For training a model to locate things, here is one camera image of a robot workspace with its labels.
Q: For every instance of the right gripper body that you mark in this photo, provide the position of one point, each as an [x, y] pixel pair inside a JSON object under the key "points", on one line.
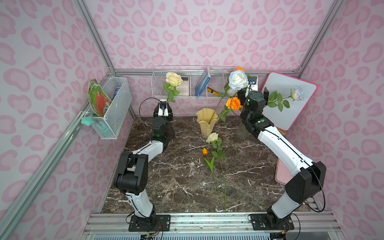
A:
{"points": [[243, 92]]}

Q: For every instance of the pale blue rose back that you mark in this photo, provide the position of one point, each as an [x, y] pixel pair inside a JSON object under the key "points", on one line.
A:
{"points": [[277, 100]]}

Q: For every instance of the pale blue rose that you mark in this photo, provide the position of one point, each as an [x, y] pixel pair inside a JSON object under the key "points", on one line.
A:
{"points": [[237, 80], [277, 100]]}

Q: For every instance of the large orange rose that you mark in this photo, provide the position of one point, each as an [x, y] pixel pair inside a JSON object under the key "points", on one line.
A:
{"points": [[221, 98]]}

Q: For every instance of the cream rose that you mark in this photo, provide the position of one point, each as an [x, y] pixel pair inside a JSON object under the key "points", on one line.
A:
{"points": [[220, 155], [173, 81]]}

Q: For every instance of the pink pencil case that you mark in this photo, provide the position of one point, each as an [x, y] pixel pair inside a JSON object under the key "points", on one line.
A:
{"points": [[283, 175]]}

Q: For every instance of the orange tulip bud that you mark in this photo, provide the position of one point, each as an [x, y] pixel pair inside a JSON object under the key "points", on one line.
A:
{"points": [[210, 163]]}

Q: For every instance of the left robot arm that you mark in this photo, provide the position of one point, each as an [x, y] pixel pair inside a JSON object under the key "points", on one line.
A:
{"points": [[132, 173]]}

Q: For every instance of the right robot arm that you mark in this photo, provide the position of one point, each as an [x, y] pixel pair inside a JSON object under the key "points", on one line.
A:
{"points": [[307, 176]]}

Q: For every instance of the white calculator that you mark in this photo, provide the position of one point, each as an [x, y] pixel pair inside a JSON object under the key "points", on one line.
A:
{"points": [[184, 87]]}

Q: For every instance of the clear glass vase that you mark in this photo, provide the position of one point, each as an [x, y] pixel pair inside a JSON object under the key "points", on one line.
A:
{"points": [[242, 131]]}

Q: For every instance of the wooden easel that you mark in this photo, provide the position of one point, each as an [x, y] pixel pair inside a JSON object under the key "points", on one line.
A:
{"points": [[282, 132]]}

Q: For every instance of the yellow utility knife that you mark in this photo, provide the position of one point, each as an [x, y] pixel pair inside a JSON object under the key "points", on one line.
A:
{"points": [[213, 92]]}

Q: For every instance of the blue book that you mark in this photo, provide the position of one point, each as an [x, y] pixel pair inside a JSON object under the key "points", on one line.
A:
{"points": [[203, 82]]}

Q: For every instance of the yellow flared vase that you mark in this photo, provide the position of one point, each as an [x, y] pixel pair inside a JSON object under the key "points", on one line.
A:
{"points": [[207, 119]]}

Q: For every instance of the green red picture plate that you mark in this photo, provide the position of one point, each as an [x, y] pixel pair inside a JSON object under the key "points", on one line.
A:
{"points": [[98, 99]]}

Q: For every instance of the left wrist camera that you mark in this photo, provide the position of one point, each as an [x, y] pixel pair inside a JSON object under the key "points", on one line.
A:
{"points": [[163, 109]]}

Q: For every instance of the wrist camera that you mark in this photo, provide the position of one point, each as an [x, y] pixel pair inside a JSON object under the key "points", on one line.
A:
{"points": [[253, 83], [163, 109]]}

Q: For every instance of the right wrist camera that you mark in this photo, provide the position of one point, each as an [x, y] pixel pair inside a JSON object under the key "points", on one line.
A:
{"points": [[253, 83]]}

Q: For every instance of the whiteboard with pink frame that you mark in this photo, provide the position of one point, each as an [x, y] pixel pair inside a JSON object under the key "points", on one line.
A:
{"points": [[283, 83]]}

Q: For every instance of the clear wall shelf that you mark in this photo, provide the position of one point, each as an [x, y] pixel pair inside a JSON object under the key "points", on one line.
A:
{"points": [[219, 78]]}

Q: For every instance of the white wire basket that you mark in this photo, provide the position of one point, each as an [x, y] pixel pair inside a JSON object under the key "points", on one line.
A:
{"points": [[109, 127]]}

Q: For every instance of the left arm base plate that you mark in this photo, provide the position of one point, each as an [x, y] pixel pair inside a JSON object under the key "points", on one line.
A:
{"points": [[153, 223]]}

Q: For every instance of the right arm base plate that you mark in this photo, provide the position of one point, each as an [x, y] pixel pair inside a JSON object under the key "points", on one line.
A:
{"points": [[264, 223]]}

